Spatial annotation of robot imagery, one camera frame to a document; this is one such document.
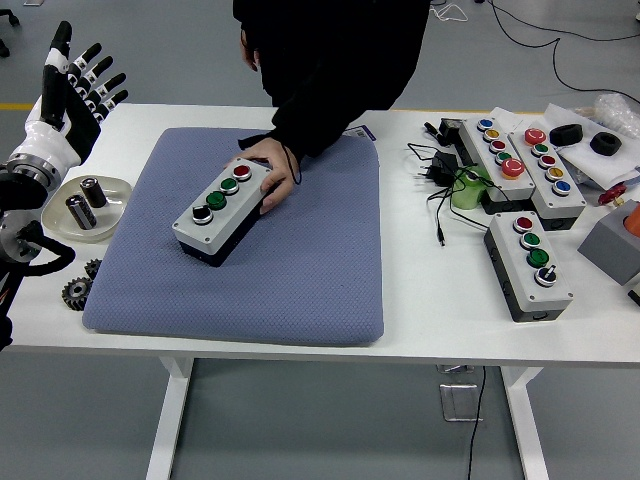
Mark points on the person's left hand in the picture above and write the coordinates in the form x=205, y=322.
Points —
x=277, y=160

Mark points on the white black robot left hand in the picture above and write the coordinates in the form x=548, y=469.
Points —
x=50, y=140

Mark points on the person's right hand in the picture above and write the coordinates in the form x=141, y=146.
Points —
x=250, y=50

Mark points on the grey four-button control box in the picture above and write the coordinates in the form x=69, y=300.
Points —
x=531, y=280
x=235, y=216

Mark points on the person's left forearm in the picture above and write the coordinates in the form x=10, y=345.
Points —
x=320, y=120

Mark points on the grey five-button control box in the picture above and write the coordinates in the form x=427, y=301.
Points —
x=563, y=205
x=506, y=187

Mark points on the dark metal cylinder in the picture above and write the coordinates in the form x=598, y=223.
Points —
x=81, y=212
x=94, y=192

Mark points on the purple label card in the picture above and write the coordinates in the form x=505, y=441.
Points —
x=362, y=134

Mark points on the white shallow dish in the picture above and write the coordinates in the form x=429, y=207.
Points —
x=112, y=205

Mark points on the person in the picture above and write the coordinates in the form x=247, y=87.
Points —
x=340, y=45

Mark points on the blue-grey textured mat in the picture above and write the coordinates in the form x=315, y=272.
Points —
x=310, y=260

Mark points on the black office chair base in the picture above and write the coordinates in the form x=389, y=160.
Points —
x=12, y=19

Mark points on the black metal gear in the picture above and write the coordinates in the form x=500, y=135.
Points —
x=77, y=294
x=94, y=269

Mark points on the black power supply box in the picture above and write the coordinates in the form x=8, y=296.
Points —
x=448, y=129

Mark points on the green tape roll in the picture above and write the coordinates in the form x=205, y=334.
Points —
x=466, y=192

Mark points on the white table leg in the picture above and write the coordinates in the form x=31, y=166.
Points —
x=167, y=425
x=525, y=425

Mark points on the metal floor plate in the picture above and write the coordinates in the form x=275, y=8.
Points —
x=455, y=402

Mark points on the white paper sheet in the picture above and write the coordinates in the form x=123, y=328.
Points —
x=590, y=162

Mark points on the clear plastic bag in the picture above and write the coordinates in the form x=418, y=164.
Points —
x=612, y=107

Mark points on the grey block box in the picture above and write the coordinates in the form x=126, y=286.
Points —
x=610, y=245

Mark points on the orange cylinder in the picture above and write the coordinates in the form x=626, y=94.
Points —
x=632, y=217

